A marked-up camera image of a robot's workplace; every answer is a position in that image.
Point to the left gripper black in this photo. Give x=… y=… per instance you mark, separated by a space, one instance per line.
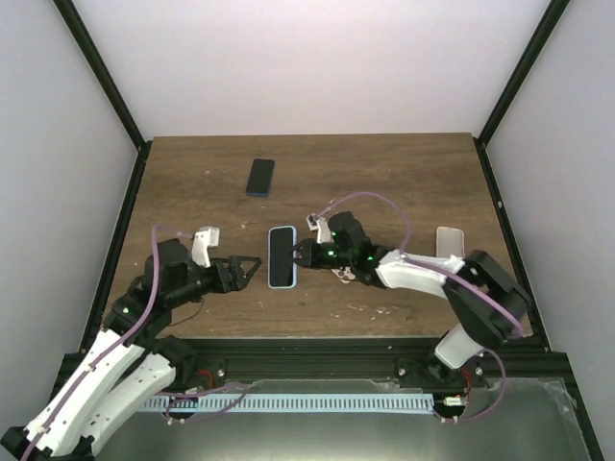
x=235 y=267

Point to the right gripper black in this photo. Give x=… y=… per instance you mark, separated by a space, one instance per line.
x=308 y=256

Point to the light blue phone case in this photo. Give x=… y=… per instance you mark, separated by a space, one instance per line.
x=296 y=278

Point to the beige phone case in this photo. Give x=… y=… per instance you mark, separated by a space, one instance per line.
x=345 y=274
x=449 y=242

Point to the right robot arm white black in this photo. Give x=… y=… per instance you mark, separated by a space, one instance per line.
x=488 y=303

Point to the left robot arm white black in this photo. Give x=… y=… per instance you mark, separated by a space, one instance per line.
x=128 y=363

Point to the blue phone far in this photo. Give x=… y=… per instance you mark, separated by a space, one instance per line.
x=260 y=177

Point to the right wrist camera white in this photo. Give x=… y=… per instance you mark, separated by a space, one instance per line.
x=319 y=225

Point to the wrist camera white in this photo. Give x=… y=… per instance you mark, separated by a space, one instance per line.
x=319 y=225
x=204 y=239

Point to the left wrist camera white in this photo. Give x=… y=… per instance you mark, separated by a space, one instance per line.
x=204 y=239

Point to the slotted cable duct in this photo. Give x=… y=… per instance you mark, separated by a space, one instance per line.
x=310 y=403

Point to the black aluminium frame rail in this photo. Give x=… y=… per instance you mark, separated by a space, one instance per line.
x=403 y=360

